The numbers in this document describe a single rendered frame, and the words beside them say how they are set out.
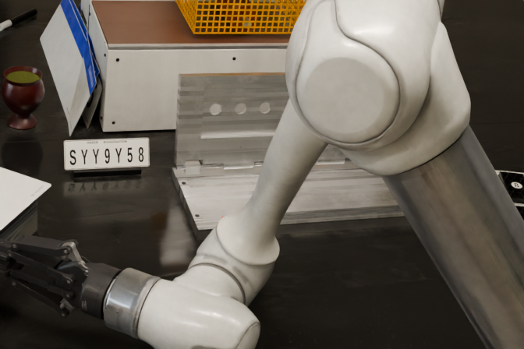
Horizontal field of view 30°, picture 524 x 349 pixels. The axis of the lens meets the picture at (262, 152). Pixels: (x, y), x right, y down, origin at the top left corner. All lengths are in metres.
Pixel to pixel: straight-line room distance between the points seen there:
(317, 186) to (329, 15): 1.03
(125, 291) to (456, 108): 0.62
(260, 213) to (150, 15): 0.78
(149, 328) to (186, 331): 0.06
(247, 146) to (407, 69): 1.04
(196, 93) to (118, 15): 0.33
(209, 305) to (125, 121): 0.72
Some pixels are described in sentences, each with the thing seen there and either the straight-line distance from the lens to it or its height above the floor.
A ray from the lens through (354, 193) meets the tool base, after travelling 1.88.
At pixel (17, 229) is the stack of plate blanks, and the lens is 1.66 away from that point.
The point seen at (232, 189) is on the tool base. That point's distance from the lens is 1.83.
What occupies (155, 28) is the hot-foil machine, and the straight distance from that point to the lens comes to 2.00.
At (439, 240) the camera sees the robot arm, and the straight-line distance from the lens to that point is 0.97.
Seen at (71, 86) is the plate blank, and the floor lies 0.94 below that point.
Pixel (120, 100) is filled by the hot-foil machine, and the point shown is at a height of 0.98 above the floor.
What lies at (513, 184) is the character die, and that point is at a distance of 2.04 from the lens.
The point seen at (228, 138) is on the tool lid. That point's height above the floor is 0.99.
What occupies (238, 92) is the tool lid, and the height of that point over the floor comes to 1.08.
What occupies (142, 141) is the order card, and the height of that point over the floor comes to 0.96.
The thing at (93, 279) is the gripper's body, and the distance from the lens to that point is 1.40.
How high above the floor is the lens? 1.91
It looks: 30 degrees down
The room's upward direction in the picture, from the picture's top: 9 degrees clockwise
